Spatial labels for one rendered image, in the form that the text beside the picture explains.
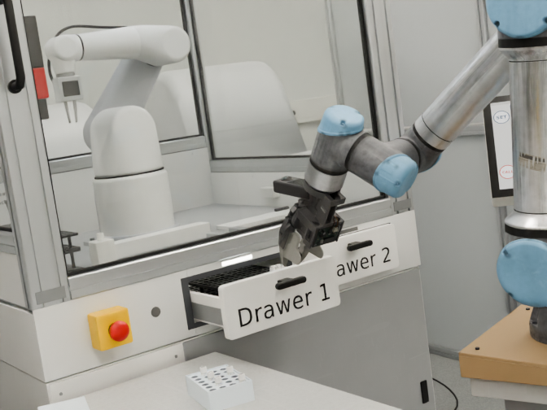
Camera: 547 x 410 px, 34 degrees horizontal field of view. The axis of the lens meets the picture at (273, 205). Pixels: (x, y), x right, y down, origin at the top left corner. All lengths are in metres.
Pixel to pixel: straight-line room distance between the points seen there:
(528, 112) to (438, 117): 0.25
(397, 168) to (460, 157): 2.27
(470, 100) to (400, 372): 0.94
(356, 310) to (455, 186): 1.73
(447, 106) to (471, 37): 2.08
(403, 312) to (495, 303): 1.56
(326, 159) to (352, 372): 0.76
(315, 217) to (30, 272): 0.55
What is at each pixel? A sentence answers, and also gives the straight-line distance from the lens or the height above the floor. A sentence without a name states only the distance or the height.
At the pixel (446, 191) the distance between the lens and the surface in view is 3.89.
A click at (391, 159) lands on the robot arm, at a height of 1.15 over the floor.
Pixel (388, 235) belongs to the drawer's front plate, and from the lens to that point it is 2.21.
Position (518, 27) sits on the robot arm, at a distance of 1.37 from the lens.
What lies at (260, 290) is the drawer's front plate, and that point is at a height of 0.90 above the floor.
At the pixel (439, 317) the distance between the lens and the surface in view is 4.11.
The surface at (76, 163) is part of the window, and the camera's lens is 1.79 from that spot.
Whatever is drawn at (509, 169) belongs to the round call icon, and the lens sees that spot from 2.29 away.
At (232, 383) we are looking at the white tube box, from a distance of 1.60.
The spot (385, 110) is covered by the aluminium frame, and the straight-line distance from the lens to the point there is 2.23.
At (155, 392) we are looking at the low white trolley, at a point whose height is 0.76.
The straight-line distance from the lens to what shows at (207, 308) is 1.85.
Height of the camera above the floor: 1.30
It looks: 7 degrees down
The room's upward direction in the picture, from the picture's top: 8 degrees counter-clockwise
